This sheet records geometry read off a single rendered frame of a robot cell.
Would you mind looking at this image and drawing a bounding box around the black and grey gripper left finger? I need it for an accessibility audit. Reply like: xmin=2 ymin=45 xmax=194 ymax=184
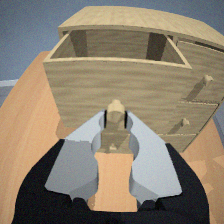
xmin=11 ymin=109 xmax=107 ymax=224

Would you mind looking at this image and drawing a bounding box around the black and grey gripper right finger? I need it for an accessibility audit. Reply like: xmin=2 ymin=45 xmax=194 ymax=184
xmin=124 ymin=110 xmax=210 ymax=224

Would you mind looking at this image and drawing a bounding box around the tan wooden chest of drawers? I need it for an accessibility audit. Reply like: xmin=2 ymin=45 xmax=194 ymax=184
xmin=57 ymin=6 xmax=224 ymax=153

